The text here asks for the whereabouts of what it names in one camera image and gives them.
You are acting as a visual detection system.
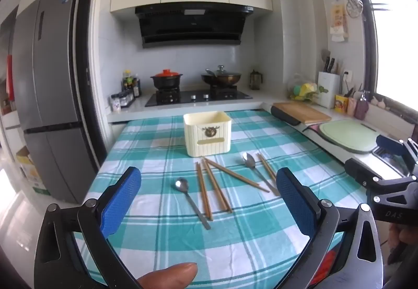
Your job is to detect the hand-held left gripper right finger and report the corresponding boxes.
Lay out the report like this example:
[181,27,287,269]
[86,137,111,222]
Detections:
[276,168,384,289]

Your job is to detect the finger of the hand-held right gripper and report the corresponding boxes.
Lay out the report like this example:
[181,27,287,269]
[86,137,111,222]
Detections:
[344,158,385,193]
[376,134,418,176]

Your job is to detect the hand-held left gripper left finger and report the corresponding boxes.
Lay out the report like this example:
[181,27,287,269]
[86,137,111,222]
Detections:
[33,166,142,289]

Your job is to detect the wooden chopstick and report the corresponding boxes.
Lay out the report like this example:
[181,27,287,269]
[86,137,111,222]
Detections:
[198,162,213,221]
[209,160,270,193]
[259,153,278,180]
[205,157,261,186]
[204,159,233,213]
[195,162,208,220]
[257,154,276,182]
[202,159,228,212]

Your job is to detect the steel spoon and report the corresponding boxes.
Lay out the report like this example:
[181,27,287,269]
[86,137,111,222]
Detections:
[175,177,212,231]
[242,152,281,196]

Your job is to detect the cream ribbed utensil holder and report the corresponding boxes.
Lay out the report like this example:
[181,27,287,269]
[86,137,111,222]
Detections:
[183,111,232,157]

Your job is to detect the person's right hand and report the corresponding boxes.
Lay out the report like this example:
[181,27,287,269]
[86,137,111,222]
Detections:
[388,219,418,266]

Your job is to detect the person's left hand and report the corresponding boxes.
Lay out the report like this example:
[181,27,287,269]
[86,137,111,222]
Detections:
[136,262,198,289]

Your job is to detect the steel sink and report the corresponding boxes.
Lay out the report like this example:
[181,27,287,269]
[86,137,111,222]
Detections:
[372,145,405,179]

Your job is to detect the green cutting board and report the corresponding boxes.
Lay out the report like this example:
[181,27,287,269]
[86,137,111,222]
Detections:
[318,121,379,154]

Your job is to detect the garlic bulbs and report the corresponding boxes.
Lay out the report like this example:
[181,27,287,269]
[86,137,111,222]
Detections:
[370,96,391,110]

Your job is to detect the green white checked tablecloth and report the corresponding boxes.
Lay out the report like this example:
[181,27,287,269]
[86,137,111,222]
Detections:
[73,109,369,289]

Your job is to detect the mauve soap dispenser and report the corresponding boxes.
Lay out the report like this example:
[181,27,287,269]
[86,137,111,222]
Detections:
[354,91,370,120]

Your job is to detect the pink cloth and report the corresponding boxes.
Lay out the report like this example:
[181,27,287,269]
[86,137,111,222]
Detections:
[305,123,324,138]

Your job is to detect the yellow packet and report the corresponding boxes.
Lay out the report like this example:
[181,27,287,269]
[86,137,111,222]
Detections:
[335,95,349,113]

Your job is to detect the wooden cutting board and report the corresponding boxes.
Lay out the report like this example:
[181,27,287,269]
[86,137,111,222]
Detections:
[272,101,332,125]

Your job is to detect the white knife block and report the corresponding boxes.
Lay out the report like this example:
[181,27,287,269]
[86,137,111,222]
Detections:
[317,57,341,109]

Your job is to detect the black oblong pad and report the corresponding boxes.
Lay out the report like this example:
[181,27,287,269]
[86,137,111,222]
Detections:
[270,105,301,126]

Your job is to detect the cardboard box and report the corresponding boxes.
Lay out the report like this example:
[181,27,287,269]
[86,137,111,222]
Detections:
[16,145,49,195]

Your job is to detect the clear bag of produce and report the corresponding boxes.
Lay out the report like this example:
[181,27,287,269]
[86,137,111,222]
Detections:
[287,74,322,102]

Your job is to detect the row of spice jars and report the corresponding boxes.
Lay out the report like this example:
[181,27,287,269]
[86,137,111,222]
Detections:
[110,91,134,113]

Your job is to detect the window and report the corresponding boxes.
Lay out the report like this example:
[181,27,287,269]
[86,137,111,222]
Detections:
[353,0,418,107]

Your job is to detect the black gas stove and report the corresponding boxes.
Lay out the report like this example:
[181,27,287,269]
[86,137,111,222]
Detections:
[144,85,253,108]

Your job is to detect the black pot with red lid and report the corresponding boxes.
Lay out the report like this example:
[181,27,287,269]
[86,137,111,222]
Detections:
[150,69,183,90]

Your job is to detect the grey refrigerator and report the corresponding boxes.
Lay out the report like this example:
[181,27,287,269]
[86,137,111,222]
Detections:
[13,0,98,205]

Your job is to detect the hanging metal trivet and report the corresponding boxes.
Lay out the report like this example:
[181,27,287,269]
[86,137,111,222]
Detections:
[343,0,364,19]

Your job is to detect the wok with glass lid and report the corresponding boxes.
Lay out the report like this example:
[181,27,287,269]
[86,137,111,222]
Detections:
[201,65,242,87]

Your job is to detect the red hanging cloth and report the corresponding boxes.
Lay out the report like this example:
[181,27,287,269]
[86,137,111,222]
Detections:
[6,54,15,102]

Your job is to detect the black range hood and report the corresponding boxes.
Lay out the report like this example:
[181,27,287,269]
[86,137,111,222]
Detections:
[135,4,254,49]

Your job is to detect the glass jar with metal frame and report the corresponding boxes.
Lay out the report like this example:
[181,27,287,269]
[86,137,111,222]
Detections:
[250,70,263,91]

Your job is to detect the wall hanging calendar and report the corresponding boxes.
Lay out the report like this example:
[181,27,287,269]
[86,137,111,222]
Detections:
[328,0,349,43]

